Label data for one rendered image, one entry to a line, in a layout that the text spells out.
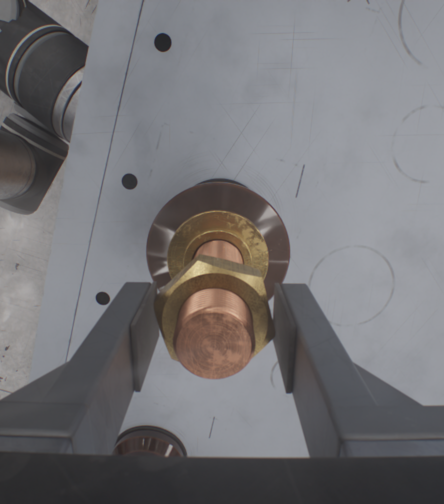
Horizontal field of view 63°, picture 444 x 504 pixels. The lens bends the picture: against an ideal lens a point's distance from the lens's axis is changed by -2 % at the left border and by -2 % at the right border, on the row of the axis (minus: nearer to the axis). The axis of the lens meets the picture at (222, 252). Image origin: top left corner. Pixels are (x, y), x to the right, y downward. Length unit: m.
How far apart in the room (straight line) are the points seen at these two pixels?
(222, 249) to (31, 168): 0.46
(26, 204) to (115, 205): 0.36
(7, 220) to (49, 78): 1.57
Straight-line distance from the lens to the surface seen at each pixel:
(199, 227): 0.22
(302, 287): 0.16
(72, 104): 0.45
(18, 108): 0.68
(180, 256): 0.23
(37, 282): 2.02
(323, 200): 0.34
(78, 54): 0.48
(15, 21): 0.52
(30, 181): 0.63
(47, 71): 0.47
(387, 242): 0.36
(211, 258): 0.15
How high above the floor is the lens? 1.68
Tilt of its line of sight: 74 degrees down
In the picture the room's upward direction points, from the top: 179 degrees counter-clockwise
